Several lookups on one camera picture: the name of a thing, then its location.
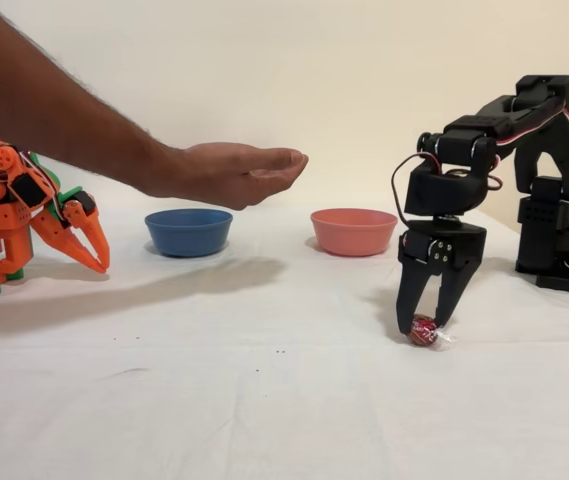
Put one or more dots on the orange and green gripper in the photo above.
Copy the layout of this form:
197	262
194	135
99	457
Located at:
70	223

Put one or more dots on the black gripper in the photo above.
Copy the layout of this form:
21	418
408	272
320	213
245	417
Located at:
456	247

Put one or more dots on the red candy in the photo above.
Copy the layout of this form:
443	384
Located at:
421	332

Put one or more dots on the person's bare forearm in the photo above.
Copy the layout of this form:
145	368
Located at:
39	100

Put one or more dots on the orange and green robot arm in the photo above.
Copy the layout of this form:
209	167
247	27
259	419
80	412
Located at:
4	215

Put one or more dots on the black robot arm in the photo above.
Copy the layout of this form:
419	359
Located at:
554	150

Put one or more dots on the person's bare hand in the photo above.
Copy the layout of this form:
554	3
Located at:
229	170

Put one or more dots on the pink bowl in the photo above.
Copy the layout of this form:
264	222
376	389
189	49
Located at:
354	232

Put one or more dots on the blue bowl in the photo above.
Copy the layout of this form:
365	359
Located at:
189	232

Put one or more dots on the white tablecloth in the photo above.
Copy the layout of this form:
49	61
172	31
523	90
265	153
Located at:
264	400

